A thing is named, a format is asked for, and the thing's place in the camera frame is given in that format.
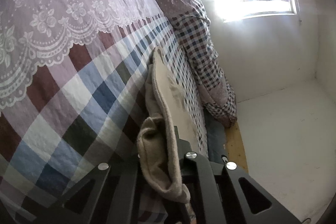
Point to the checkered rolled duvet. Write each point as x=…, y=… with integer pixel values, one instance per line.
x=192, y=29

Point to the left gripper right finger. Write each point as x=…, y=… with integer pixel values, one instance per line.
x=225, y=193

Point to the blue-grey cartoon pillow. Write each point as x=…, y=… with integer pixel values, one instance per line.
x=216, y=139

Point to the checkered bed sheet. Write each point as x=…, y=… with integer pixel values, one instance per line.
x=72, y=91

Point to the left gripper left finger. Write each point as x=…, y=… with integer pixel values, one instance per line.
x=108, y=194

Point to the beige long-sleeve garment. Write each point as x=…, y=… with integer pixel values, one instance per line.
x=157, y=139

